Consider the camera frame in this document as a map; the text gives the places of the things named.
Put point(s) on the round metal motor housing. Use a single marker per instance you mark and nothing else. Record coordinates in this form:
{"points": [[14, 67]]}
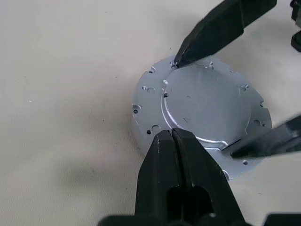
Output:
{"points": [[137, 135]]}

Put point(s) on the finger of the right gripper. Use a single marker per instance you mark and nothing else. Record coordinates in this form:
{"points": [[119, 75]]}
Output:
{"points": [[218, 30], [270, 142]]}

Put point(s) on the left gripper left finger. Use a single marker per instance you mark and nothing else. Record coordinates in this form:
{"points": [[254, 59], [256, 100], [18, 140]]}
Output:
{"points": [[160, 179]]}

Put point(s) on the round metal motor lid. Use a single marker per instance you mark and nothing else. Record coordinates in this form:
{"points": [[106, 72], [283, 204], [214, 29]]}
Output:
{"points": [[207, 101]]}

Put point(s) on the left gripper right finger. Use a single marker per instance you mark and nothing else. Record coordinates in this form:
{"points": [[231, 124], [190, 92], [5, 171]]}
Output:
{"points": [[207, 174]]}

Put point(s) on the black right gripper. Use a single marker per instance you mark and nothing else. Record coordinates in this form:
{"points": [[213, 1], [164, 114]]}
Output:
{"points": [[296, 42]]}

